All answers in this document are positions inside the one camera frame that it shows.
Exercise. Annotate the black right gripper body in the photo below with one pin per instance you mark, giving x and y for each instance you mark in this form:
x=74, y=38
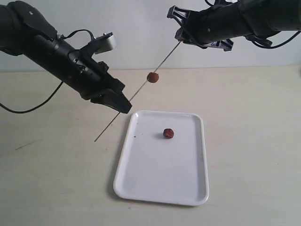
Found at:
x=213, y=27

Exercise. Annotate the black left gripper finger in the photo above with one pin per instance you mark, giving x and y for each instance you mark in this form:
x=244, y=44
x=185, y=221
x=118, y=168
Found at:
x=114, y=100

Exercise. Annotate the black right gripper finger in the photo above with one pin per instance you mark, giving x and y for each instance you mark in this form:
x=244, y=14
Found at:
x=190, y=42
x=180, y=33

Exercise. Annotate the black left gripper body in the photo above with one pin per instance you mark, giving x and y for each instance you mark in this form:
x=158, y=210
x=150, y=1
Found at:
x=79, y=71

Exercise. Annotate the thin metal skewer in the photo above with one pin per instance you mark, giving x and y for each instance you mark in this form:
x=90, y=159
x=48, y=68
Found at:
x=133, y=96

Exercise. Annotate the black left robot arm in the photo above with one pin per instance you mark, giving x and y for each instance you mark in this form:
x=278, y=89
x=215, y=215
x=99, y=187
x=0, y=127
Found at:
x=25, y=31

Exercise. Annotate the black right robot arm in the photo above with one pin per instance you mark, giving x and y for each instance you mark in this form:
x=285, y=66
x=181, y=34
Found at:
x=268, y=24

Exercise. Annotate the white rectangular plastic tray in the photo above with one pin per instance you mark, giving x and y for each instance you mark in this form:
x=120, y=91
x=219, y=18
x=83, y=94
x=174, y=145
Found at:
x=153, y=168

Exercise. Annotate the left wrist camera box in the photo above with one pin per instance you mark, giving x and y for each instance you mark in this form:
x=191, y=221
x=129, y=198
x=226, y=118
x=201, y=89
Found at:
x=104, y=43

